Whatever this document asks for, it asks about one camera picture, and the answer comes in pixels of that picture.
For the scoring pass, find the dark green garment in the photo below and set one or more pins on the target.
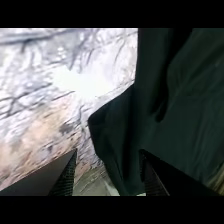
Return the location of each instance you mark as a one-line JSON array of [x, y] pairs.
[[180, 110]]

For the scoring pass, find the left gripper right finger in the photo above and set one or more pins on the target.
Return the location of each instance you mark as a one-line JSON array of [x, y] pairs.
[[166, 178]]

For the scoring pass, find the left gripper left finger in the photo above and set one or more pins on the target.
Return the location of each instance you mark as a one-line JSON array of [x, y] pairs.
[[55, 178]]

